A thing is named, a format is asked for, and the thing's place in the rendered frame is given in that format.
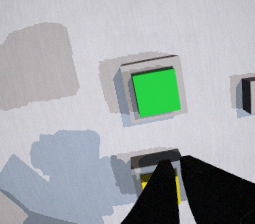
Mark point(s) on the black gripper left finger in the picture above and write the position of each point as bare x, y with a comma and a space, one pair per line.
157, 204

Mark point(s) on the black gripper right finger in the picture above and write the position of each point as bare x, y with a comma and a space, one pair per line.
216, 196

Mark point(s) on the yellow button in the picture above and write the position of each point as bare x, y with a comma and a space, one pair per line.
142, 167

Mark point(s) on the green button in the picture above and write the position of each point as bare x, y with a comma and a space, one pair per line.
154, 88

